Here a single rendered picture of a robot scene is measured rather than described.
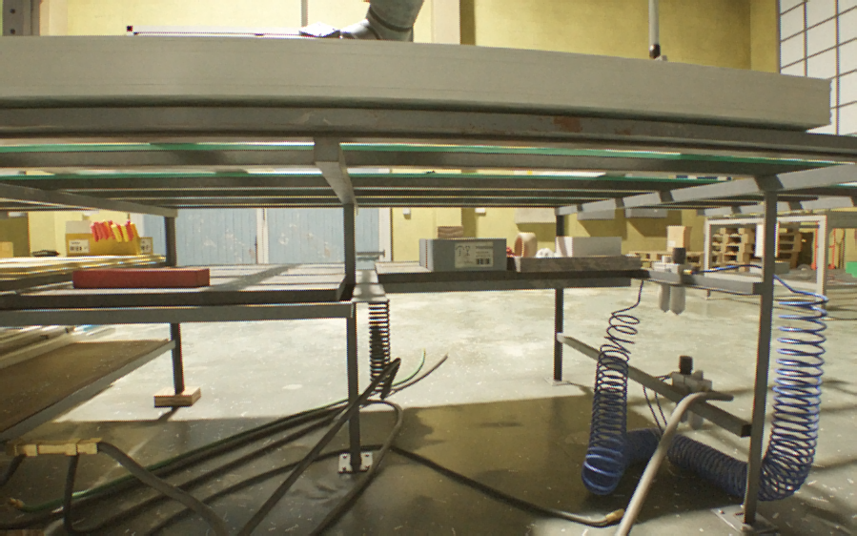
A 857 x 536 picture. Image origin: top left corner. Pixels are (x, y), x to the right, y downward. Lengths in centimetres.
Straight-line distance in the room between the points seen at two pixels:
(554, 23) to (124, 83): 823
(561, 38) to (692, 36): 266
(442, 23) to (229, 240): 478
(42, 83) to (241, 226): 668
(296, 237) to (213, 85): 656
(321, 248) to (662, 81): 658
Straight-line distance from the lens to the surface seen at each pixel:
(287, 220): 714
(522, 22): 842
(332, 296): 92
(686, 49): 986
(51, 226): 814
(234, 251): 732
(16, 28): 72
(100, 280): 118
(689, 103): 72
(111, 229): 198
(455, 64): 59
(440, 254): 129
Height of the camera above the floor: 69
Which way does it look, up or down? 4 degrees down
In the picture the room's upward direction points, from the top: 1 degrees counter-clockwise
